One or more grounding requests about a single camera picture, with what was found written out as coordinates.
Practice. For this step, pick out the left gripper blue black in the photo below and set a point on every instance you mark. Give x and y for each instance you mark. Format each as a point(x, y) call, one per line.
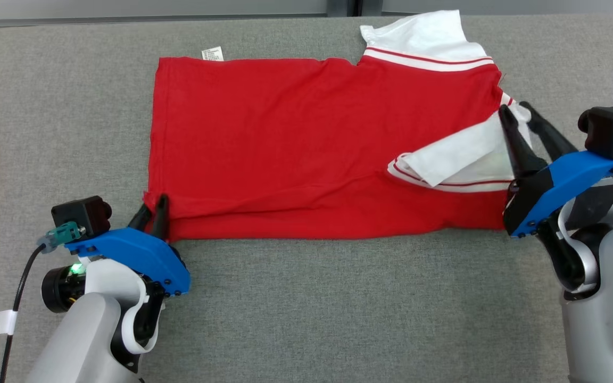
point(141, 252)

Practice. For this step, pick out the left white grey robot arm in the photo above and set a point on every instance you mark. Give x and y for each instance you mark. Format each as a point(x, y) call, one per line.
point(83, 340)

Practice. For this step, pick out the red and white polo shirt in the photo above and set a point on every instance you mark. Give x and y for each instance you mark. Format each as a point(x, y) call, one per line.
point(285, 143)

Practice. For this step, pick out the grey wall baseboard strip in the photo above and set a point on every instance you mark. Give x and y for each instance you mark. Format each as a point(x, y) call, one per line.
point(125, 19)

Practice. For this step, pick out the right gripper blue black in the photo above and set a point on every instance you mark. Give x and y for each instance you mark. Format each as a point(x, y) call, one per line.
point(551, 186)

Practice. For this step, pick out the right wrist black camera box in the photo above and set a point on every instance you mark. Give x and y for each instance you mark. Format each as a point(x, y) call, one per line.
point(610, 127)

